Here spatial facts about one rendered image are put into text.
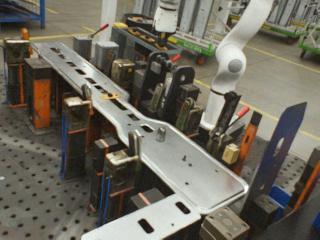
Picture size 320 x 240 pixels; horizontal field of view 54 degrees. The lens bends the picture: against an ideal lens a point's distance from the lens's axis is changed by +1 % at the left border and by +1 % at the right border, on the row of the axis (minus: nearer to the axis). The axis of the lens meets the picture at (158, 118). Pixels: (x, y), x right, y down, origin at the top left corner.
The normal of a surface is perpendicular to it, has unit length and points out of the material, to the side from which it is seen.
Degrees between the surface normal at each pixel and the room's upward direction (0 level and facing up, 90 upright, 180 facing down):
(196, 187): 0
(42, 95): 90
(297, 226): 0
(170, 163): 0
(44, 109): 90
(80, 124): 90
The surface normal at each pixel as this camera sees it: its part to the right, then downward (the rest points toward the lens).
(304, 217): 0.17, -0.86
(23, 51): 0.61, 0.47
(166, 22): 0.30, 0.55
